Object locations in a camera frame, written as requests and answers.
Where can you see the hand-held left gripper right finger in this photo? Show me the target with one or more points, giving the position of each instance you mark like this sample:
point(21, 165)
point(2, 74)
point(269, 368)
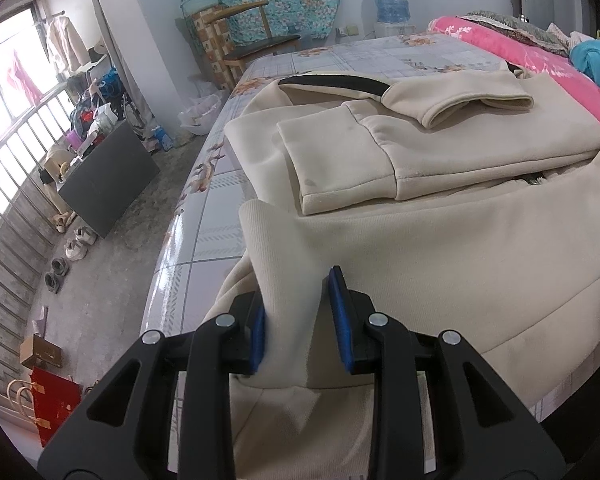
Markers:
point(340, 320)

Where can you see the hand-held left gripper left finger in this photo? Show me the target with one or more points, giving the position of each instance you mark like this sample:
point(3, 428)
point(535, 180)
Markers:
point(257, 335)

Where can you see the beige zip jacket black trim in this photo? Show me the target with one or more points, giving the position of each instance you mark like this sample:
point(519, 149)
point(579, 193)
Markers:
point(430, 270)

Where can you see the pile of mixed clothes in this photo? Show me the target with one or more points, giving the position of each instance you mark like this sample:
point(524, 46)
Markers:
point(97, 105)

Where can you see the beige hanging clothes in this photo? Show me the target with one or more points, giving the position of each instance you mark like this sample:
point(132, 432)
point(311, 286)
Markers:
point(66, 42)

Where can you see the plaid floral plastic table cover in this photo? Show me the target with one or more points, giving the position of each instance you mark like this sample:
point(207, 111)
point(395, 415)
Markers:
point(210, 240)

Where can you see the grey shoe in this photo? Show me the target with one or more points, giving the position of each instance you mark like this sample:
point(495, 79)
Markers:
point(53, 281)
point(60, 266)

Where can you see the red gift bag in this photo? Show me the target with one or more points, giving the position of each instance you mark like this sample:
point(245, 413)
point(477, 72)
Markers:
point(55, 405)

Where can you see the dark grey cabinet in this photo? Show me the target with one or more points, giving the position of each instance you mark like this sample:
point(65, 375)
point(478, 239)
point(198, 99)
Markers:
point(105, 180)

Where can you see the small blue packet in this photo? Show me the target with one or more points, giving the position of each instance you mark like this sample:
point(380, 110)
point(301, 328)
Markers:
point(162, 139)

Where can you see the cardboard box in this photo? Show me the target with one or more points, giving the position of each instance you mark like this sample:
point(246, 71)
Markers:
point(40, 350)

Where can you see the white plastic bag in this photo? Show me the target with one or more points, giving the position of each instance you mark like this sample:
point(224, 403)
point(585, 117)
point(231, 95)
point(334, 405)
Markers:
point(200, 112)

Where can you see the metal window railing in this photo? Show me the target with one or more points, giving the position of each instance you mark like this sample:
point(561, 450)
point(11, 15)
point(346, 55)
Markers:
point(15, 240)

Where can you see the wooden armchair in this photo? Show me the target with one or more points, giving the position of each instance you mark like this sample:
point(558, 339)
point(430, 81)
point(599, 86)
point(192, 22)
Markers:
point(260, 45)

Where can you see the white water dispenser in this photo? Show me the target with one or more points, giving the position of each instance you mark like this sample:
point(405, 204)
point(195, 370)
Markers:
point(392, 29)

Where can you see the brown patterned stand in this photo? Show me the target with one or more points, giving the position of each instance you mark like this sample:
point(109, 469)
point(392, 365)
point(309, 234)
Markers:
point(212, 40)

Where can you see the blue water jug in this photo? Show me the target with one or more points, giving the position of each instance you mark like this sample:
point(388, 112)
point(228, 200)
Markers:
point(391, 0)

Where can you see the pink floral blanket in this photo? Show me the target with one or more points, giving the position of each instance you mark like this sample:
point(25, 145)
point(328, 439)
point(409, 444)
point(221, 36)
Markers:
point(530, 55)

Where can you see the teal plastic basin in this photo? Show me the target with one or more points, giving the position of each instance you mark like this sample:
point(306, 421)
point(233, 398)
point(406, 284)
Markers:
point(200, 2)

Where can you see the grey lace blanket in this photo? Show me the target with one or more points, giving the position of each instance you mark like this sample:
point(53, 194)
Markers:
point(520, 30)

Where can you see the pink hanging garment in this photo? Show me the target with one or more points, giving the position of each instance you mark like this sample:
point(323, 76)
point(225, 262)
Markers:
point(25, 77)

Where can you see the blue printed quilt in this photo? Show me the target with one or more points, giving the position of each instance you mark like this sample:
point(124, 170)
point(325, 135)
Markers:
point(595, 67)

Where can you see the white wall socket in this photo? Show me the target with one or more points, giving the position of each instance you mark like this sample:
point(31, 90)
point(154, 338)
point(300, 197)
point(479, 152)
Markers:
point(348, 31)

